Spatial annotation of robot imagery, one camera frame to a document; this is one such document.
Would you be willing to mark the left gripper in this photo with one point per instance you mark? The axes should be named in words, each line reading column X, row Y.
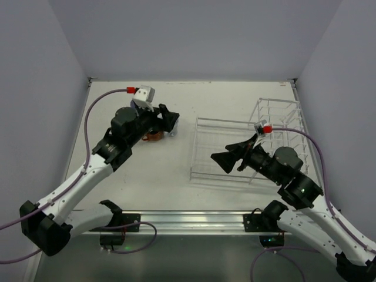
column 161, row 116

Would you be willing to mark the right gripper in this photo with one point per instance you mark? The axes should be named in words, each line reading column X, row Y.
column 244, row 155

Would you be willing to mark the orange ceramic mug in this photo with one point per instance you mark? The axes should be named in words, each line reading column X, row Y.
column 153, row 136

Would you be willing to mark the grey mug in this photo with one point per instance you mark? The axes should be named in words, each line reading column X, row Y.
column 174, row 131

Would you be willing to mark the lavender plastic cup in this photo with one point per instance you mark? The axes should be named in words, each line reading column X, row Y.
column 134, row 106

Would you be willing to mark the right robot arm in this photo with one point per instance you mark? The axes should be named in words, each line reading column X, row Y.
column 305, row 210

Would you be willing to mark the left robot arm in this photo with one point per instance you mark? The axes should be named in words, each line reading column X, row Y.
column 50, row 224

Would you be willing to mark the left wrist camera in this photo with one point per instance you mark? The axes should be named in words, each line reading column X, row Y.
column 143, row 98

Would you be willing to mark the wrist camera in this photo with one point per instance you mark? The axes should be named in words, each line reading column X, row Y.
column 262, row 129
column 143, row 98

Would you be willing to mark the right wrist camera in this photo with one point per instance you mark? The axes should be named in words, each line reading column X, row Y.
column 262, row 129

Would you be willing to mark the white wire dish rack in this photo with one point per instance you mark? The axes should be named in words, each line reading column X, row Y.
column 220, row 144

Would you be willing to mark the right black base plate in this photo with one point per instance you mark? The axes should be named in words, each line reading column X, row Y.
column 258, row 221

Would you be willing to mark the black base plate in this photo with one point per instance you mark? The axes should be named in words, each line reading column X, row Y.
column 125, row 222
column 258, row 221

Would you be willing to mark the aluminium mounting rail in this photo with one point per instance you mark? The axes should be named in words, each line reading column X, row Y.
column 192, row 222

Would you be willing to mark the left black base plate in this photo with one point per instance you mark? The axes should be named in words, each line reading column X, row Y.
column 125, row 222

